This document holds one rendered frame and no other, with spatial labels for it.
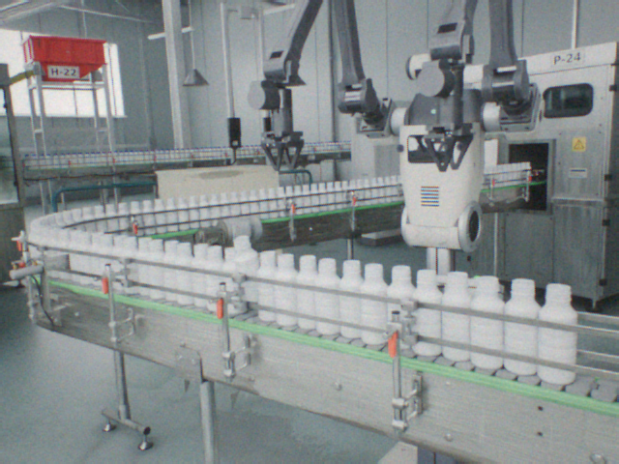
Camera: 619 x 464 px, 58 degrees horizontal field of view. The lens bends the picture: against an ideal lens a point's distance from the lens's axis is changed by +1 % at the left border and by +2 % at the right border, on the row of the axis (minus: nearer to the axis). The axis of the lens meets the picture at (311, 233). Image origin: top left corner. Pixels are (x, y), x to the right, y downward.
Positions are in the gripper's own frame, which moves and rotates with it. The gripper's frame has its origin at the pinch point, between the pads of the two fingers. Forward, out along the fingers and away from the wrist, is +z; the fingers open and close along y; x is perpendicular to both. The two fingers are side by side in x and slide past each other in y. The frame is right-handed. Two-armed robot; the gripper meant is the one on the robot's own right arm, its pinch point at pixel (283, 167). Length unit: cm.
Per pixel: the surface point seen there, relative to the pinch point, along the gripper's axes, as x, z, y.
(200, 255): -17.5, 22.4, 14.6
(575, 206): 19, 48, -354
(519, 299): 64, 22, 19
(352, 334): 29.8, 35.2, 18.0
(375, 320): 36, 31, 19
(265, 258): 5.6, 20.8, 16.4
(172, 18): -785, -264, -710
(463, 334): 54, 31, 19
